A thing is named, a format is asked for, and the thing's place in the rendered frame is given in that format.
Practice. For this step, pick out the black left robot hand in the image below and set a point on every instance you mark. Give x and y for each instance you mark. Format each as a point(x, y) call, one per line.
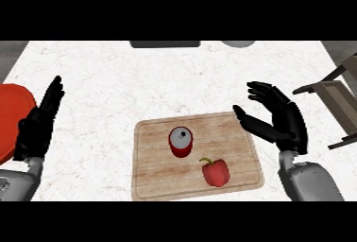
point(35, 126)

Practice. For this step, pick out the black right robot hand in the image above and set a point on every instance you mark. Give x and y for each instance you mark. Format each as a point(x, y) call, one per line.
point(285, 121)

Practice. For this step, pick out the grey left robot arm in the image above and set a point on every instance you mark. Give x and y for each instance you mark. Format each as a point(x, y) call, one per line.
point(21, 181)

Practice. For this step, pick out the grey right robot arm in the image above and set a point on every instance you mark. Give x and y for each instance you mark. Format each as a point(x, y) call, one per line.
point(304, 178)

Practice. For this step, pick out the wooden cutting board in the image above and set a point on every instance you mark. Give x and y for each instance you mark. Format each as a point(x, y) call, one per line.
point(195, 157)

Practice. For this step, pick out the red can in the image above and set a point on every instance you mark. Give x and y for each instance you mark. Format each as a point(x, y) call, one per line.
point(180, 142)

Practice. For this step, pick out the red round object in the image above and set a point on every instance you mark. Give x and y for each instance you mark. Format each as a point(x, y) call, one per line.
point(12, 123)

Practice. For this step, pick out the red bell pepper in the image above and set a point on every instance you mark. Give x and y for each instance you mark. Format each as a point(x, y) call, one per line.
point(215, 173)

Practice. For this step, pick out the grey round object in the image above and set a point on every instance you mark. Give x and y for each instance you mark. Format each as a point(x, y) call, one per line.
point(238, 43)

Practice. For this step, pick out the dark grey flat appliance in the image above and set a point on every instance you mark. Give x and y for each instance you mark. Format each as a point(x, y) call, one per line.
point(165, 43)

